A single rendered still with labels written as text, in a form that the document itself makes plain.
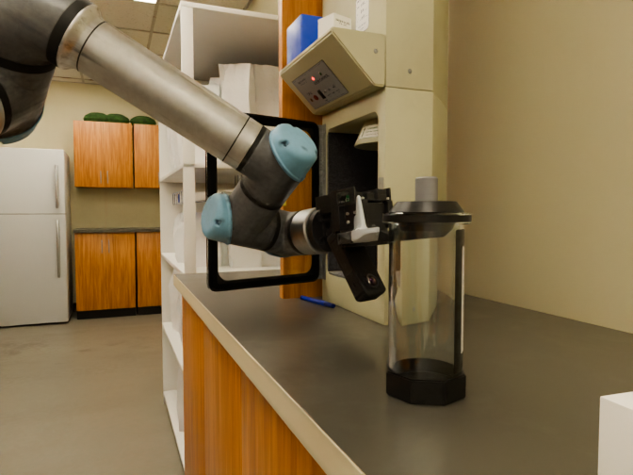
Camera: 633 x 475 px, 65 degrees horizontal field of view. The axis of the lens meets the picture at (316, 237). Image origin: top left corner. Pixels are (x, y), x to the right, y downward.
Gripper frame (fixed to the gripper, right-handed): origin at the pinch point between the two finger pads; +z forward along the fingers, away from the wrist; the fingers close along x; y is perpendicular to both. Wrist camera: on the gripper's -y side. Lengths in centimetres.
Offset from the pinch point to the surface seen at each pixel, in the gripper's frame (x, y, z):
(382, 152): 22.0, 17.6, -27.9
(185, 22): 30, 92, -137
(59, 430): -1, -86, -261
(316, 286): 32, -10, -66
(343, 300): 27, -13, -49
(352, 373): -2.7, -18.7, -12.5
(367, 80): 18.6, 31.1, -27.2
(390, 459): -16.0, -20.9, 7.8
